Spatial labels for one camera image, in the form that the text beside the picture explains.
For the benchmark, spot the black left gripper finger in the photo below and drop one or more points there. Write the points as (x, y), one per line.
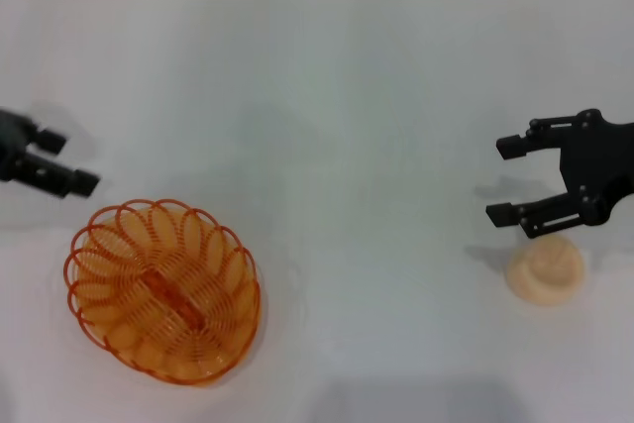
(59, 179)
(49, 140)

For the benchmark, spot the cream round bun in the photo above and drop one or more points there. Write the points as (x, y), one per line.
(545, 274)

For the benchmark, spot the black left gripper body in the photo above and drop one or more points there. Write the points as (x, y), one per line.
(10, 145)

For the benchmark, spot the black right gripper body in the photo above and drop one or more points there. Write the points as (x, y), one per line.
(599, 160)

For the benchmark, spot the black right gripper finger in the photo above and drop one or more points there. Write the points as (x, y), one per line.
(512, 145)
(502, 215)

